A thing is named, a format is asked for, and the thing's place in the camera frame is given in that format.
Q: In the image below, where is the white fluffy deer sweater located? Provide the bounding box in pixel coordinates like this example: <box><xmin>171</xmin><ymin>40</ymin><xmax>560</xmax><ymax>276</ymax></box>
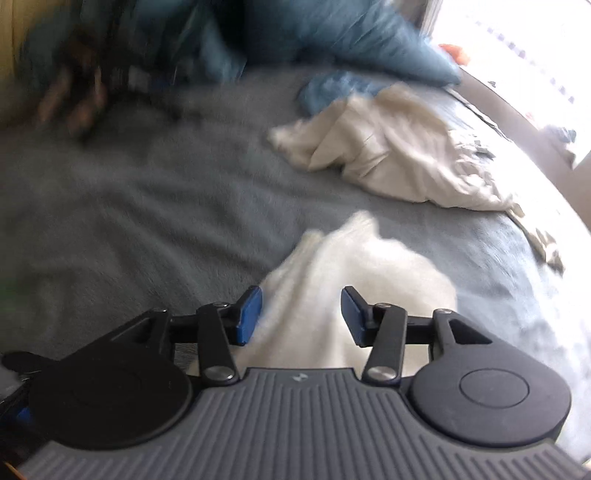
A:
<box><xmin>231</xmin><ymin>211</ymin><xmax>457</xmax><ymax>373</ymax></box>

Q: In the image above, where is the person's left hand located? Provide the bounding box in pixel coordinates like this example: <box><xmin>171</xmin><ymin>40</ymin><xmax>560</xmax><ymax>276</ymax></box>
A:
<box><xmin>36</xmin><ymin>34</ymin><xmax>107</xmax><ymax>140</ymax></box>

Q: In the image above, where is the grey bed blanket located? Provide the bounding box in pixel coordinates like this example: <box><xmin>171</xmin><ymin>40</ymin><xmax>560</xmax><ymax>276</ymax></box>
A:
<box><xmin>1</xmin><ymin>65</ymin><xmax>590</xmax><ymax>460</ymax></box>

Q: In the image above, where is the cream thin shirt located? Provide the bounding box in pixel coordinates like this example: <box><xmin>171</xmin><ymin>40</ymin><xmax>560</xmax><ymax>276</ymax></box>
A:
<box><xmin>267</xmin><ymin>83</ymin><xmax>564</xmax><ymax>271</ymax></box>

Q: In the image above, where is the blue garment under shirt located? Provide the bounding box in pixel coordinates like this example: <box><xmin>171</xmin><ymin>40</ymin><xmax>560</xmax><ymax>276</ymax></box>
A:
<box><xmin>297</xmin><ymin>71</ymin><xmax>391</xmax><ymax>116</ymax></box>

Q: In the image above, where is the orange bag on windowsill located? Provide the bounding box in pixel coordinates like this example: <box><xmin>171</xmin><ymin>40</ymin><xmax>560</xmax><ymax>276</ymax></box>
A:
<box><xmin>440</xmin><ymin>44</ymin><xmax>470</xmax><ymax>66</ymax></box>

